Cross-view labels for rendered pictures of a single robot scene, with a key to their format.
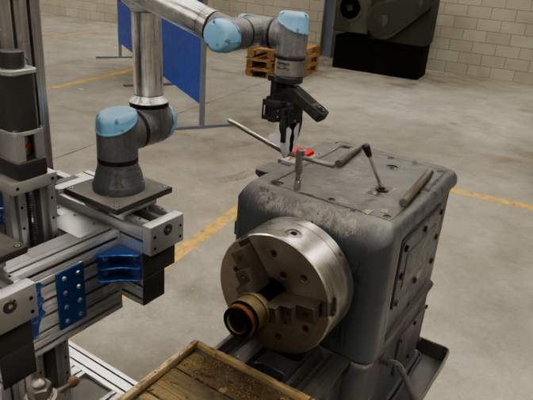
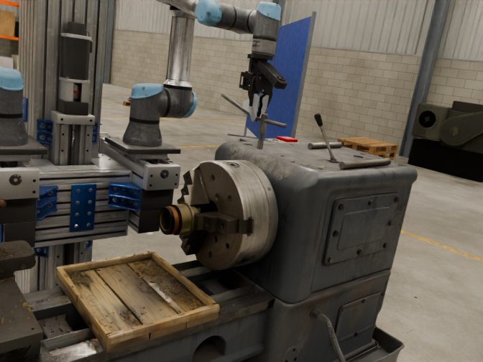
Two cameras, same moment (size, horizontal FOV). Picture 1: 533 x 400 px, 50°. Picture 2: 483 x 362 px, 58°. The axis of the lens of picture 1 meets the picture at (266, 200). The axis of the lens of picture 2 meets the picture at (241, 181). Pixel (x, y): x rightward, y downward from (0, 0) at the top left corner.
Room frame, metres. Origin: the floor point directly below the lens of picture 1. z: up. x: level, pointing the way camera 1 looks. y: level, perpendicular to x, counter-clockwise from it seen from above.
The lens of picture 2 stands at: (0.05, -0.46, 1.50)
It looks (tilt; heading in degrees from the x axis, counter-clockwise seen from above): 14 degrees down; 17
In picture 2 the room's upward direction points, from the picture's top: 8 degrees clockwise
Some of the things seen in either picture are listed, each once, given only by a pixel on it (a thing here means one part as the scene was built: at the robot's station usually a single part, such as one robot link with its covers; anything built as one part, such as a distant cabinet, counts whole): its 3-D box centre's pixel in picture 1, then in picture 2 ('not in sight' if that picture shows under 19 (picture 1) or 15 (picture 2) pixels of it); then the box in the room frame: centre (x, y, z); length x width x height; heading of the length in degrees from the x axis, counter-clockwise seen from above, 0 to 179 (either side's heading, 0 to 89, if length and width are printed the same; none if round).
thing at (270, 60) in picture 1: (284, 59); (366, 151); (9.42, -0.11, 0.22); 1.25 x 0.86 x 0.44; 159
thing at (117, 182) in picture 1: (118, 171); (143, 130); (1.54, 0.44, 1.21); 0.15 x 0.15 x 0.10
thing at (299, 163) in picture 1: (298, 170); (261, 131); (1.40, -0.08, 1.31); 0.02 x 0.02 x 0.12
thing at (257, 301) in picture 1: (248, 313); (180, 219); (1.07, 0.02, 1.08); 0.09 x 0.09 x 0.09; 59
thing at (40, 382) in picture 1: (39, 387); not in sight; (0.70, 0.34, 1.17); 0.04 x 0.04 x 0.03
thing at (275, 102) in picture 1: (284, 98); (257, 73); (1.44, -0.03, 1.49); 0.09 x 0.08 x 0.12; 59
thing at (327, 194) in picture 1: (346, 234); (308, 206); (1.55, -0.25, 1.06); 0.59 x 0.48 x 0.39; 149
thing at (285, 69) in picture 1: (289, 67); (262, 47); (1.43, -0.03, 1.57); 0.08 x 0.08 x 0.05
